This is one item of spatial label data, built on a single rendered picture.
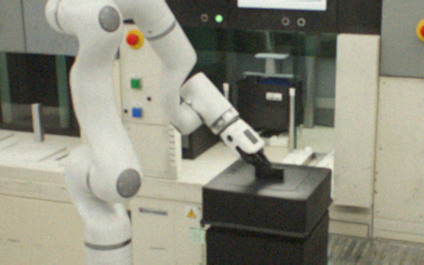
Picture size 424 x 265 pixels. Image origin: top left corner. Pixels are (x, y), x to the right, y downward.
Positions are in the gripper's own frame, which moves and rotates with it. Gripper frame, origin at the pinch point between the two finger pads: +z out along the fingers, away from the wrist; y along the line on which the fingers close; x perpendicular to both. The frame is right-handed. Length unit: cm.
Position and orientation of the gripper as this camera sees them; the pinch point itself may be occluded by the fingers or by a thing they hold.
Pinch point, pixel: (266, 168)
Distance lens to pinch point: 204.5
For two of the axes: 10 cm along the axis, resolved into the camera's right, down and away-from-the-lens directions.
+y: 3.2, -2.7, 9.1
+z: 6.6, 7.5, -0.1
